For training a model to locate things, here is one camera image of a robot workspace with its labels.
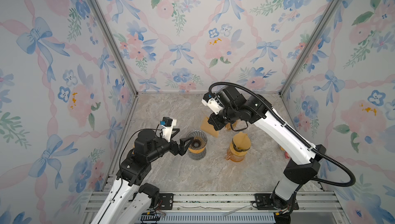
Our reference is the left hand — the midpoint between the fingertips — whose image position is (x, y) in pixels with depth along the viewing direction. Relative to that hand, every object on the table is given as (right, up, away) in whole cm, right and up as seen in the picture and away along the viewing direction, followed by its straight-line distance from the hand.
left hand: (185, 133), depth 66 cm
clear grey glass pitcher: (+5, -16, +19) cm, 26 cm away
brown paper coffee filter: (+28, -6, +13) cm, 32 cm away
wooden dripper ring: (+4, -12, +14) cm, 19 cm away
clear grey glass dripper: (+6, -6, +16) cm, 18 cm away
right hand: (+10, +5, +2) cm, 12 cm away
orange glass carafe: (+25, -13, +14) cm, 32 cm away
